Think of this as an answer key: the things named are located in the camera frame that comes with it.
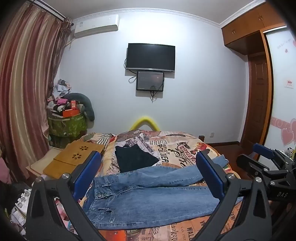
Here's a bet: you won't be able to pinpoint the yellow padded bed rail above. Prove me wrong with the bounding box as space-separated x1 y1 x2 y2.
129 116 160 131

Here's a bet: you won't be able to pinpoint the grey curved pillow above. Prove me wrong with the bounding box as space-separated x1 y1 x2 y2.
62 93 96 121

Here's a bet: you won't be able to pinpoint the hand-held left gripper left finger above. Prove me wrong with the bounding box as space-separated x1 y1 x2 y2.
26 151 109 241

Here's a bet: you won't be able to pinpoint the green storage box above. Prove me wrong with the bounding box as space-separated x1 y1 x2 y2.
48 113 88 137

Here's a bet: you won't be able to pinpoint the black monitor cable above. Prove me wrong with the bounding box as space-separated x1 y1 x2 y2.
150 85 163 102

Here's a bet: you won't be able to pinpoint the light wooden board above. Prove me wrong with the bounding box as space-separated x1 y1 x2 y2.
25 148 68 177

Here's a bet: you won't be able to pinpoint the pile of clothes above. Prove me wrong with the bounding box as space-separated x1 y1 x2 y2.
47 79 73 112

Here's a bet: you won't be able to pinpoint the small black wall monitor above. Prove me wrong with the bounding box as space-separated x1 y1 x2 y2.
136 71 165 91

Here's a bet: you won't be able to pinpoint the pink cloth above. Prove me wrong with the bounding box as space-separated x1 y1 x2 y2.
0 158 12 184

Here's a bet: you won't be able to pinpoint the brown wooden door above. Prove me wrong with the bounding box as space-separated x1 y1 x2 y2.
240 53 272 149

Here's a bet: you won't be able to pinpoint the striped pink curtain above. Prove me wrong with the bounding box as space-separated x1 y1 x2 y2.
0 0 73 183

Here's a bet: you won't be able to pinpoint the black folded garment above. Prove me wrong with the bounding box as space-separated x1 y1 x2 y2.
115 145 160 173

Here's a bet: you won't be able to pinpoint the wooden overhead cabinet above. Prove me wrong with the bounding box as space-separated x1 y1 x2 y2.
221 2 287 55

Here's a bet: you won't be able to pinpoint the blue denim pants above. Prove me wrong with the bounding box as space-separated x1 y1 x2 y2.
83 155 228 230

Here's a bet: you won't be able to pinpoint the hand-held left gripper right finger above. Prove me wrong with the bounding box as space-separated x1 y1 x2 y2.
196 150 272 241

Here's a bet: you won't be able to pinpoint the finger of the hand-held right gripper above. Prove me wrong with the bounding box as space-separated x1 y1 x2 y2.
253 143 293 163
236 154 279 181

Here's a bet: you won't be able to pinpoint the wooden lap tray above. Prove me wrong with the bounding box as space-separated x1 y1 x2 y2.
43 142 105 179

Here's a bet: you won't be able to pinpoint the white air conditioner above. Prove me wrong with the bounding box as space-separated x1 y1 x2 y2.
73 14 120 38

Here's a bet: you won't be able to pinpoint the orange box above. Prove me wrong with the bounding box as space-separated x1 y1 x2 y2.
62 109 80 118

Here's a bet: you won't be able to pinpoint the white heart-print wardrobe door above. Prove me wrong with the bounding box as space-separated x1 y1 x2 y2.
264 28 296 152

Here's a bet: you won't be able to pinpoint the large black wall television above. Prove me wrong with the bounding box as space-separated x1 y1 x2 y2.
126 43 175 73

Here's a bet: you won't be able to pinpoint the bed with printed cover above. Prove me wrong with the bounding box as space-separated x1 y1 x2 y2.
79 130 245 241

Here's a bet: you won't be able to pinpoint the white patterned cloth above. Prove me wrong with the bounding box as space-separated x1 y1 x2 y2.
9 188 33 232

